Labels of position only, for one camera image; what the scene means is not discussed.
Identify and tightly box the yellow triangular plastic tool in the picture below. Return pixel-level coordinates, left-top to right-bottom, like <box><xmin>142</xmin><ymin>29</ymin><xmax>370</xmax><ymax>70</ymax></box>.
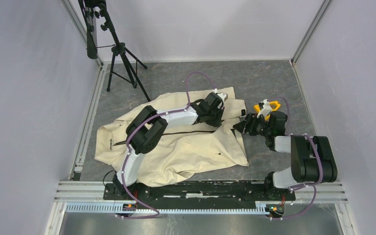
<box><xmin>253</xmin><ymin>99</ymin><xmax>281</xmax><ymax>121</ymax></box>

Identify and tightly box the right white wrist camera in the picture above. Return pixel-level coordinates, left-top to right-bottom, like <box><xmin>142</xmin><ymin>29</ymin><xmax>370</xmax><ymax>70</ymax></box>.
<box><xmin>257</xmin><ymin>99</ymin><xmax>272</xmax><ymax>121</ymax></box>

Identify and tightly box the black camera tripod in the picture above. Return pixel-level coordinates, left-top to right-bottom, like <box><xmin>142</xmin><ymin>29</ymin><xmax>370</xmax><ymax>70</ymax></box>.
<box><xmin>77</xmin><ymin>0</ymin><xmax>152</xmax><ymax>103</ymax></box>

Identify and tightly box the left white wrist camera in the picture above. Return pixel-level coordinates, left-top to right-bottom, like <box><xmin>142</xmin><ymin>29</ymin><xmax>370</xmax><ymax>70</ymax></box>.
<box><xmin>213</xmin><ymin>89</ymin><xmax>228</xmax><ymax>102</ymax></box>

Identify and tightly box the slotted aluminium rail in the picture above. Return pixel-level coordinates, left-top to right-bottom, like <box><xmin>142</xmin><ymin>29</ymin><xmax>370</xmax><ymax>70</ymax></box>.
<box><xmin>65</xmin><ymin>202</ymin><xmax>269</xmax><ymax>215</ymax></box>

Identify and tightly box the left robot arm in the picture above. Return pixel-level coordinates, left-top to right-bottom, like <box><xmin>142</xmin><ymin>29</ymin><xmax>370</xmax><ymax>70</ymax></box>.
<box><xmin>113</xmin><ymin>89</ymin><xmax>228</xmax><ymax>200</ymax></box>

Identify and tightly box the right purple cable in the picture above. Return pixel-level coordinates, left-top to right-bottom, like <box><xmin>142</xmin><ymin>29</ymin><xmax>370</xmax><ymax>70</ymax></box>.
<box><xmin>267</xmin><ymin>96</ymin><xmax>324</xmax><ymax>222</ymax></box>

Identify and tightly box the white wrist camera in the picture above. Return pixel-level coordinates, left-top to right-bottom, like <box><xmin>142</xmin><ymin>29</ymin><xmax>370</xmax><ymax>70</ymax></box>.
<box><xmin>257</xmin><ymin>99</ymin><xmax>272</xmax><ymax>121</ymax></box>
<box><xmin>213</xmin><ymin>89</ymin><xmax>228</xmax><ymax>102</ymax></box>

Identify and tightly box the purple cable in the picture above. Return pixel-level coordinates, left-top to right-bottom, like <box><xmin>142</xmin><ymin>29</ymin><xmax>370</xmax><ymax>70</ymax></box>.
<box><xmin>267</xmin><ymin>96</ymin><xmax>324</xmax><ymax>222</ymax></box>
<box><xmin>114</xmin><ymin>71</ymin><xmax>217</xmax><ymax>220</ymax></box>

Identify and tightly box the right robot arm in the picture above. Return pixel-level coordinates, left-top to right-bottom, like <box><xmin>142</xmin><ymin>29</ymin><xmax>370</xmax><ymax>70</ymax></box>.
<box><xmin>233</xmin><ymin>111</ymin><xmax>338</xmax><ymax>200</ymax></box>

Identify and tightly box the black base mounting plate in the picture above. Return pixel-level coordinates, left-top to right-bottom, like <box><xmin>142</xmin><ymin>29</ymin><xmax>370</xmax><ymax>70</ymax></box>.
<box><xmin>103</xmin><ymin>180</ymin><xmax>296</xmax><ymax>210</ymax></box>

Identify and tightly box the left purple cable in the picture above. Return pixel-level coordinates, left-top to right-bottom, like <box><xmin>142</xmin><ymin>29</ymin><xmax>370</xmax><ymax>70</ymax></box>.
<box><xmin>114</xmin><ymin>71</ymin><xmax>217</xmax><ymax>220</ymax></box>

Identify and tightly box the cream zip jacket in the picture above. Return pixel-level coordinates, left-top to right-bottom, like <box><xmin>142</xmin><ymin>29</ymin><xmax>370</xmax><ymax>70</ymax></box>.
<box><xmin>94</xmin><ymin>87</ymin><xmax>249</xmax><ymax>187</ymax></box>

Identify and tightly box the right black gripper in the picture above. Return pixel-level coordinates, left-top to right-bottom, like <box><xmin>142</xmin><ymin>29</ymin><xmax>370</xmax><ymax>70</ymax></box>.
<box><xmin>233</xmin><ymin>112</ymin><xmax>272</xmax><ymax>137</ymax></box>

